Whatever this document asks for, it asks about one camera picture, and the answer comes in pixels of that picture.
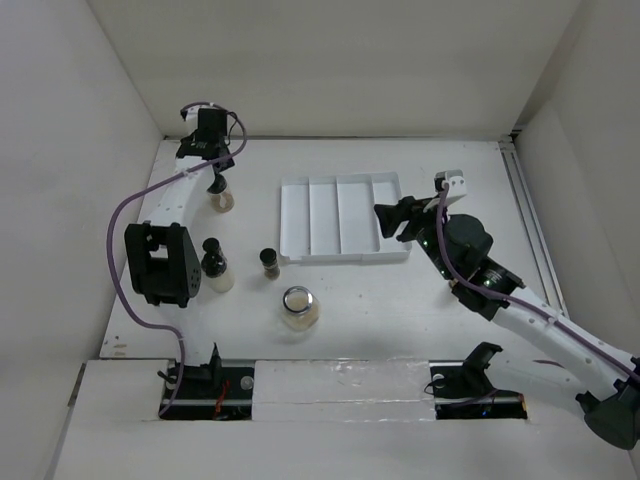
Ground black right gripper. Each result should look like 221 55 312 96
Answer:
373 195 457 281

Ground black-capped glass condiment bottle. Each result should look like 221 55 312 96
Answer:
207 174 235 213

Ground small dark spice shaker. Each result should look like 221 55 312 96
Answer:
259 248 280 280

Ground wide glass jar metal rim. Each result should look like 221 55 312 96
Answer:
281 285 321 332

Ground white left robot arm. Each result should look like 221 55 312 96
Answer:
124 103 235 397

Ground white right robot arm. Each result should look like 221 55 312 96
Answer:
374 196 639 451

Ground white divided plastic tray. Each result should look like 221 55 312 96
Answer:
279 172 411 265

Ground black-capped white sauce bottle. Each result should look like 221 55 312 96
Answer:
201 237 235 294

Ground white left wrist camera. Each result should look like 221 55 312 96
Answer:
180 106 200 123

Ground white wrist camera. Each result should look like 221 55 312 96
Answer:
180 106 200 123
434 169 467 206

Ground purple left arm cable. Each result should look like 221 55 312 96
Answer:
109 101 249 416

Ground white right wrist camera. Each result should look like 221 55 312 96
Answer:
434 169 467 206

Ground aluminium rail on right wall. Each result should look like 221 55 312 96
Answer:
498 135 568 314

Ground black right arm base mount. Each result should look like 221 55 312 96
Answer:
423 342 528 420

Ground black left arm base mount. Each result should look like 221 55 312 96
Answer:
157 346 256 421

